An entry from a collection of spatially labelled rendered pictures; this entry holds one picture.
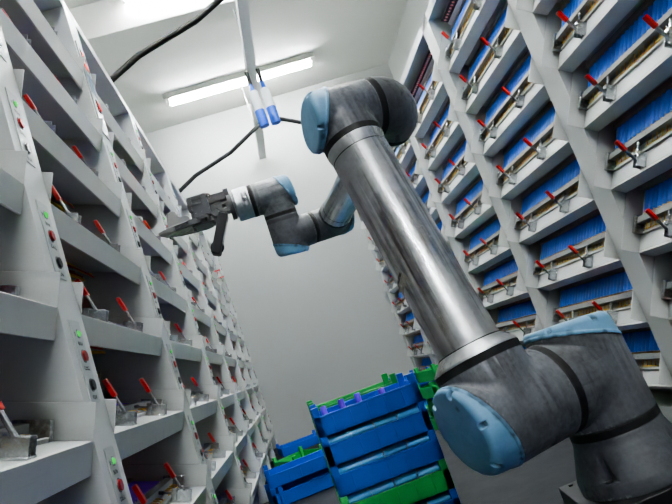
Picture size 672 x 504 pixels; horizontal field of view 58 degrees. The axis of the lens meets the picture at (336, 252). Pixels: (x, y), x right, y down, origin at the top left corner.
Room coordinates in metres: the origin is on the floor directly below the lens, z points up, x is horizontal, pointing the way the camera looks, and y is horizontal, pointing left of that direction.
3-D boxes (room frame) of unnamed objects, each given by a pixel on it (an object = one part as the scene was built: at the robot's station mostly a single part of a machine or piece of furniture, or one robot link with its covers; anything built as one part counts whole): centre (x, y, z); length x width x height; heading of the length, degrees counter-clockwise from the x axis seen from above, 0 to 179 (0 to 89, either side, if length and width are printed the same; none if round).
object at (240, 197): (1.60, 0.20, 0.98); 0.10 x 0.05 x 0.09; 8
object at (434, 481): (1.80, 0.07, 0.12); 0.30 x 0.20 x 0.08; 97
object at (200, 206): (1.59, 0.28, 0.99); 0.12 x 0.08 x 0.09; 98
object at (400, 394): (1.80, 0.07, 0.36); 0.30 x 0.20 x 0.08; 97
